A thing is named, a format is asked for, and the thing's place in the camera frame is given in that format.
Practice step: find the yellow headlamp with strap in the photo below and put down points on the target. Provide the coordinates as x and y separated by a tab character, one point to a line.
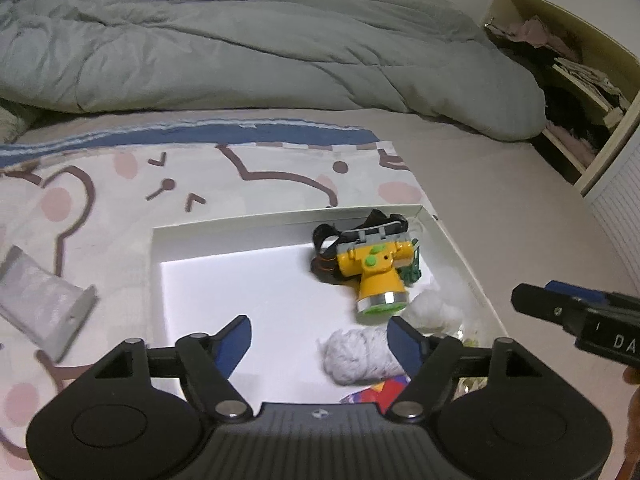
373	254

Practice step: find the cartoon printed bed sheet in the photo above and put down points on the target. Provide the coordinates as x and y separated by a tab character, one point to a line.
104	202

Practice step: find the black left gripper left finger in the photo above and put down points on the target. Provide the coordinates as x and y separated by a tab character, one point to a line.
207	363

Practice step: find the person's right hand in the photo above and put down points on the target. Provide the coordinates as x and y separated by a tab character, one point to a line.
632	446

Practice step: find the wooden shelf with clothes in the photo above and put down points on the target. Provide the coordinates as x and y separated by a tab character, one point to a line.
590	83

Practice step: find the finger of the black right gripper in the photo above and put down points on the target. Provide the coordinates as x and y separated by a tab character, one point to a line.
594	296
558	309

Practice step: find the grey foil packet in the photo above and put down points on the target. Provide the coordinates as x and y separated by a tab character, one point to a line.
45	308

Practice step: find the grey green duvet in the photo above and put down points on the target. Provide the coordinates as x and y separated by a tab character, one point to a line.
423	57

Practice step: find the green clip with cord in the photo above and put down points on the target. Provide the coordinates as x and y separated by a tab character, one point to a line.
412	273

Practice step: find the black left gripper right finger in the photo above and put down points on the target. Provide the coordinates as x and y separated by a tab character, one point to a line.
429	362

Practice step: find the white knitted cloth roll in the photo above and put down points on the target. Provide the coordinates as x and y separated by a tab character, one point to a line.
353	357

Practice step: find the colourful playing card box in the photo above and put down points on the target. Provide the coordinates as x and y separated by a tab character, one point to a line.
383	394

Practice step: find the white shallow cardboard box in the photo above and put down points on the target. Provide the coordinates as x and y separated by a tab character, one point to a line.
300	299

